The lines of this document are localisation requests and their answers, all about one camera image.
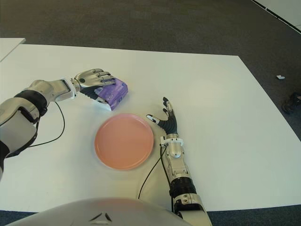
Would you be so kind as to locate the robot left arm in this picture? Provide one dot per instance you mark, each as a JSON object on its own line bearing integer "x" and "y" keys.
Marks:
{"x": 40, "y": 88}

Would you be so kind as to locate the pink round plate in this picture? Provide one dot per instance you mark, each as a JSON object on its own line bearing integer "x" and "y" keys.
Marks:
{"x": 124, "y": 141}

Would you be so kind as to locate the silver robot torso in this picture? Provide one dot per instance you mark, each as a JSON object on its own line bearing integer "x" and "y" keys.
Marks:
{"x": 105, "y": 212}

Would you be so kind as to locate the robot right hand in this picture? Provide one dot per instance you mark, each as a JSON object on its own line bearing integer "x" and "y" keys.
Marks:
{"x": 170, "y": 124}

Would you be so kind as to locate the small white floor object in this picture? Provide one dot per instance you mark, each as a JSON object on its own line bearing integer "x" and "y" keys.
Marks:
{"x": 280, "y": 77}

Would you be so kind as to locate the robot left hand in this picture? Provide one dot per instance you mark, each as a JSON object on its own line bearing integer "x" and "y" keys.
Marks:
{"x": 90, "y": 77}

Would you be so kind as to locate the black shoe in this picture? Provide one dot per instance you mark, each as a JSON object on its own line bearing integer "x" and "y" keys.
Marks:
{"x": 292, "y": 102}

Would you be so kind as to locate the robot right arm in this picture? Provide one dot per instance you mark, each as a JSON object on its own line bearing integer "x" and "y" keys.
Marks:
{"x": 175, "y": 148}

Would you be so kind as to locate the purple tissue paper pack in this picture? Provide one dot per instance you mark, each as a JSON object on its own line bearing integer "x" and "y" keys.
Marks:
{"x": 115, "y": 93}

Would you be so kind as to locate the adjacent white table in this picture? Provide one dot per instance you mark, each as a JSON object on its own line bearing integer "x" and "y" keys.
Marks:
{"x": 9, "y": 46}

